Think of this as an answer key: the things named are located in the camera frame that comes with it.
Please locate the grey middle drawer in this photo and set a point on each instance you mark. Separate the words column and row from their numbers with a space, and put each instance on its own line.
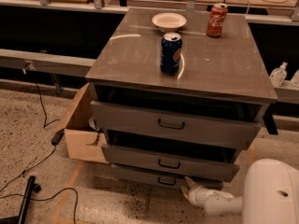
column 162, row 162

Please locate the black power adapter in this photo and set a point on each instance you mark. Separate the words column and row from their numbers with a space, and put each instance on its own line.
column 57, row 137

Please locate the blue pepsi can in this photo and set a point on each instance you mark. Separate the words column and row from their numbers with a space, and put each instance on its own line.
column 170, row 53

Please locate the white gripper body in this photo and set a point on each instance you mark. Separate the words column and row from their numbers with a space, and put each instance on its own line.
column 196, row 193

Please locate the grey drawer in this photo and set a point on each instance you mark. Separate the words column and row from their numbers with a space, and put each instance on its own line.
column 162, row 162
column 175, row 126
column 149, row 177

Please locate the white bowl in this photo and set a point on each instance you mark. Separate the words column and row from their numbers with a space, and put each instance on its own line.
column 169, row 22

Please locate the grey metal rail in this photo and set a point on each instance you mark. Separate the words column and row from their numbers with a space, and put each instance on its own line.
column 43, row 62

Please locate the cardboard box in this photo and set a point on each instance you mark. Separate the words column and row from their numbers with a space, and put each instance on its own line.
column 83, row 142

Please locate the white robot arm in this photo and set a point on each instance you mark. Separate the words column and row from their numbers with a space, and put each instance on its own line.
column 270, row 195

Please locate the black stand foot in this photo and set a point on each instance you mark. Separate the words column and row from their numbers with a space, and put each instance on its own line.
column 31, row 187

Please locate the grey bottom drawer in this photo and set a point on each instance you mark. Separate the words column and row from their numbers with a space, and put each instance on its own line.
column 149, row 177

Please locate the red coca-cola can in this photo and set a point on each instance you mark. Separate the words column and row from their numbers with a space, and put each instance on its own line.
column 216, row 19

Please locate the grey top drawer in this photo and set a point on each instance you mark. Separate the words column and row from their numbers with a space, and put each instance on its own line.
column 175, row 126

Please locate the grey drawer cabinet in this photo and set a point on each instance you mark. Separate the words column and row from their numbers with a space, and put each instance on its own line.
column 222, row 78

